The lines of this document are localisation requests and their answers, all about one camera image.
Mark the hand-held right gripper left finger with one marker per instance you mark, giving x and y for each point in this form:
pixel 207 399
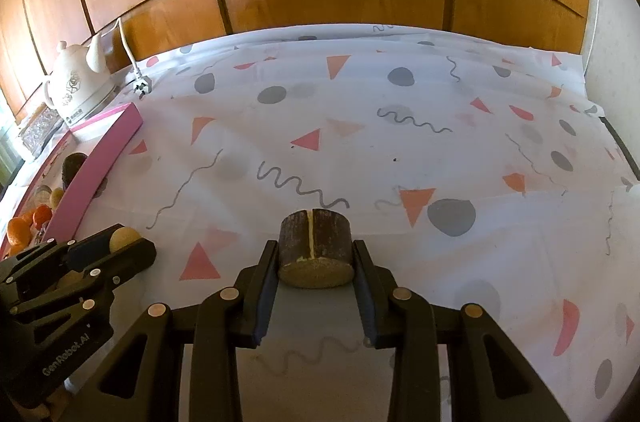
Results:
pixel 265 302

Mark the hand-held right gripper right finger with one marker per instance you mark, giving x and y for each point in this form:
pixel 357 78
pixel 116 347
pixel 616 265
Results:
pixel 364 307

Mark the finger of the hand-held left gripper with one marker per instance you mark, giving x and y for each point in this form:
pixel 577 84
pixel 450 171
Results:
pixel 85 248
pixel 132 257

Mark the yellow round fruit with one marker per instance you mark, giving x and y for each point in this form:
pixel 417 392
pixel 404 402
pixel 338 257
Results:
pixel 124 237

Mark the small red-orange tangerine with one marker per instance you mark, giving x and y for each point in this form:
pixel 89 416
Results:
pixel 42 215

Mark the small pale green ball fruit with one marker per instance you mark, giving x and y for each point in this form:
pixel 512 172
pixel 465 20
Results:
pixel 57 195

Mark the brown wooden log cylinder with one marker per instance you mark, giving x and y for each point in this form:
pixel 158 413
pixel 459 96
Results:
pixel 300 247

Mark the dark brown lumpy fruit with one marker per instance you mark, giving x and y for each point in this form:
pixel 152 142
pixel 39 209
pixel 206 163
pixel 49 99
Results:
pixel 74 165

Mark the pink cardboard box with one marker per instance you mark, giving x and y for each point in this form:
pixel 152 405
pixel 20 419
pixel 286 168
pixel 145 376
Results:
pixel 100 152

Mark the clear crystal glass box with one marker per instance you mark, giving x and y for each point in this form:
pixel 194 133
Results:
pixel 40 130

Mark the white ceramic electric kettle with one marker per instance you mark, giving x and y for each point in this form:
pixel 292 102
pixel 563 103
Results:
pixel 75 87

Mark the white patterned tablecloth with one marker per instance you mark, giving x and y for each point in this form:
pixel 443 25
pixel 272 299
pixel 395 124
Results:
pixel 350 127

